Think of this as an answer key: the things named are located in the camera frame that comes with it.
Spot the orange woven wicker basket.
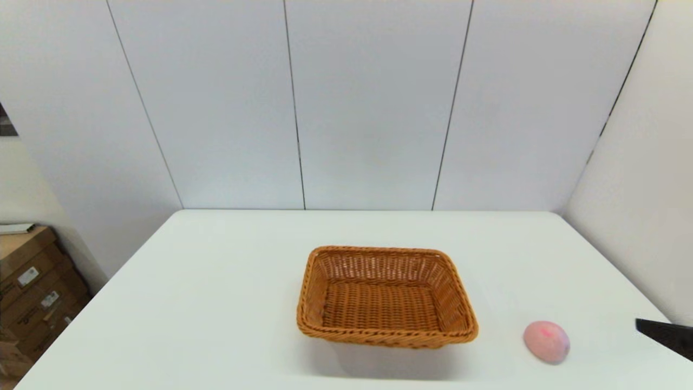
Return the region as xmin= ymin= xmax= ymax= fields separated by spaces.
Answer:
xmin=296 ymin=246 xmax=479 ymax=349

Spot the pink peach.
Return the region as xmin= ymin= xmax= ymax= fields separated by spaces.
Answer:
xmin=523 ymin=320 xmax=571 ymax=365

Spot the brown cardboard box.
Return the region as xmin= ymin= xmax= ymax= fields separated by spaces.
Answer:
xmin=0 ymin=339 xmax=33 ymax=380
xmin=0 ymin=226 xmax=71 ymax=296
xmin=0 ymin=271 xmax=87 ymax=326
xmin=16 ymin=314 xmax=90 ymax=361
xmin=0 ymin=295 xmax=90 ymax=347

